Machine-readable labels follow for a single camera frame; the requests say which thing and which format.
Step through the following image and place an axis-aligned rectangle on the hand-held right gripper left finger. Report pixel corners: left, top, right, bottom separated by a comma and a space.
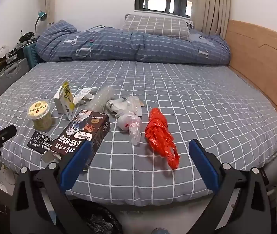
10, 141, 92, 234

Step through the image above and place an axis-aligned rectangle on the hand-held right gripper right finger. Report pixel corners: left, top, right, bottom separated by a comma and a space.
188, 138, 273, 234

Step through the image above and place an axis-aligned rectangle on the brown cookie box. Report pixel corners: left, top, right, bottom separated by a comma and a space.
42, 110, 111, 173

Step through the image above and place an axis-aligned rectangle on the red plastic bag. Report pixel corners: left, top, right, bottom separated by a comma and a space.
144, 108, 180, 170

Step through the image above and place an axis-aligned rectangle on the black trash bin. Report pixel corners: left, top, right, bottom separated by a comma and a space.
72, 199, 124, 234

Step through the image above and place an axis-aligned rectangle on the clear plastic bag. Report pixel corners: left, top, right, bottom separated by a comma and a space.
115, 96, 144, 146

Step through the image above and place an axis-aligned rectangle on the yellow and silver snack packet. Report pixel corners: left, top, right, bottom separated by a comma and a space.
61, 81, 77, 121

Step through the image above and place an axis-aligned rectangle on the white tissue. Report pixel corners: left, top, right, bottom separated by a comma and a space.
73, 87, 97, 105

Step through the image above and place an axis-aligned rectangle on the white bag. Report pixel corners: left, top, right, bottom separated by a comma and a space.
105, 97, 132, 114

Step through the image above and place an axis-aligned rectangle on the black printed packet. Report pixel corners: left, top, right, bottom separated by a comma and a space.
27, 130, 57, 154

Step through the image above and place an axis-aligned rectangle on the grey suitcase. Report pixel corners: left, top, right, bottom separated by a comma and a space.
0, 58, 30, 101

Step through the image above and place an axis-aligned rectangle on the small white box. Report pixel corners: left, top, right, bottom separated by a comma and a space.
54, 86, 74, 114

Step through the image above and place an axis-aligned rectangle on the bed with grey checked sheet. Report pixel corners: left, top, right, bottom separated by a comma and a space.
0, 60, 277, 203

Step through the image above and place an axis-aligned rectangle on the clear plastic cup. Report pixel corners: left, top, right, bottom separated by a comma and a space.
87, 85, 116, 114

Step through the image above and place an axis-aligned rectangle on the pile of dark clutter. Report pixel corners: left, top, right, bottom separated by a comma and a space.
0, 30, 38, 72

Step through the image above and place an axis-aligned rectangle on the teal suitcase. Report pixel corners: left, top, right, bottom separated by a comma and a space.
23, 41, 40, 69

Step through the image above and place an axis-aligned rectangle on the wooden headboard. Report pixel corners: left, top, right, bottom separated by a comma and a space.
224, 19, 277, 137

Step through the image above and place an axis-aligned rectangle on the teal desk lamp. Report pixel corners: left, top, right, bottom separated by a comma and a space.
34, 10, 47, 33

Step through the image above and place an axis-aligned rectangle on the blue checked quilt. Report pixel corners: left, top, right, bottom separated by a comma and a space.
35, 19, 232, 66

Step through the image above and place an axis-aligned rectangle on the beige pleated curtain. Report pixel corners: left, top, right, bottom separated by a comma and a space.
39, 0, 59, 27
190, 0, 234, 36

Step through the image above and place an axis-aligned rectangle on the grey checked pillow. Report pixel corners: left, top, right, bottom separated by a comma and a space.
121, 14, 190, 39

